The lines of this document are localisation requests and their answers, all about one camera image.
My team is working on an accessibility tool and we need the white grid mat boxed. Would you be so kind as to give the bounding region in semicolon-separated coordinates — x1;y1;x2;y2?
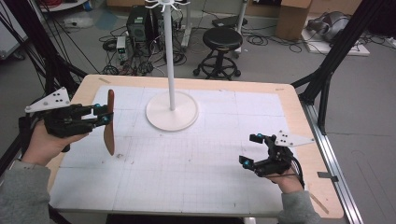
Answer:
49;85;300;217

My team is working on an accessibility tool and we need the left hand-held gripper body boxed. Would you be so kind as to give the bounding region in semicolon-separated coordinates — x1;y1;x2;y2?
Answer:
24;86;98;139

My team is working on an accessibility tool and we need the wooden spatula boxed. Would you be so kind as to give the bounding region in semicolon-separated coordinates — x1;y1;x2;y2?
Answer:
103;89;117;157

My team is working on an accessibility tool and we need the aluminium rail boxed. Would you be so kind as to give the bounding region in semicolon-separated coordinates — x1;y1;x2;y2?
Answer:
300;101;365;224

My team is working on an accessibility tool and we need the white round table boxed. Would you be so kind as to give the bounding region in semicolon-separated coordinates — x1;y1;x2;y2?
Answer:
38;0;90;14

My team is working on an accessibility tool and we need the person's left hand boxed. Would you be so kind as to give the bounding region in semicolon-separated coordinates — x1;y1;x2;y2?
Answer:
21;119;91;168

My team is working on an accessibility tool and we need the white flat board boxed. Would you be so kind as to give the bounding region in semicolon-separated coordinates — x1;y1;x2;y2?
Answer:
301;29;371;57

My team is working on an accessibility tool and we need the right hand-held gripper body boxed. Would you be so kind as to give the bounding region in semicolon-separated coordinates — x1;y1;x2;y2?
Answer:
255;130;317;178

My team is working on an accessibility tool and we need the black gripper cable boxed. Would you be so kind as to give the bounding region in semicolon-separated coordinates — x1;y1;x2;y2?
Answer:
290;156;306;189

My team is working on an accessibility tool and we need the white metal stand leg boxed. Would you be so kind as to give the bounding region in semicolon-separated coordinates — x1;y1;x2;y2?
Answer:
233;0;249;60

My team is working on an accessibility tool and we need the black round stool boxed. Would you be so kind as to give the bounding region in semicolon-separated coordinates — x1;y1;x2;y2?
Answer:
192;27;245;81

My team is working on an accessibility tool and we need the cardboard box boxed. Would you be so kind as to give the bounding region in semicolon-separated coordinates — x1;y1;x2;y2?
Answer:
275;0;313;42

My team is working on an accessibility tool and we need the white hook stand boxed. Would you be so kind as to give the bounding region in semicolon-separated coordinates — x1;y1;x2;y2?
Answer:
144;0;200;133

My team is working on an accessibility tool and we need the black metal frame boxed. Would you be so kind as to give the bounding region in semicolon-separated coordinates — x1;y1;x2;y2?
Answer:
0;0;90;171
290;0;390;136

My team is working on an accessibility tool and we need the black tape piece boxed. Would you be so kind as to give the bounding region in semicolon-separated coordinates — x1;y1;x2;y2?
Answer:
317;171;340;183

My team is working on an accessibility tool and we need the black flat device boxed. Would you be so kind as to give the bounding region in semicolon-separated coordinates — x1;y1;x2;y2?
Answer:
211;15;248;29

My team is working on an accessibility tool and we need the tangle of black floor cables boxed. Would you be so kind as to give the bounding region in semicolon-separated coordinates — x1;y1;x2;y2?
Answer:
98;26;189;77

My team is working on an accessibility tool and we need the grey bag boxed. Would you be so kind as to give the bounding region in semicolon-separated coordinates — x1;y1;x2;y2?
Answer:
305;10;352;43

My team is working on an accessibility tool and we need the person's right hand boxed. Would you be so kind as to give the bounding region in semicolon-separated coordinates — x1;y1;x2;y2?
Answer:
268;167;305;194

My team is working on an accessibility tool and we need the small grey power supply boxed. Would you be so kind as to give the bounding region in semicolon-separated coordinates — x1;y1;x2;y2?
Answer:
115;35;129;62

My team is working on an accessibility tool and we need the black computer tower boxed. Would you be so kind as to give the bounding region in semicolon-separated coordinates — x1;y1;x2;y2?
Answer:
125;5;166;53

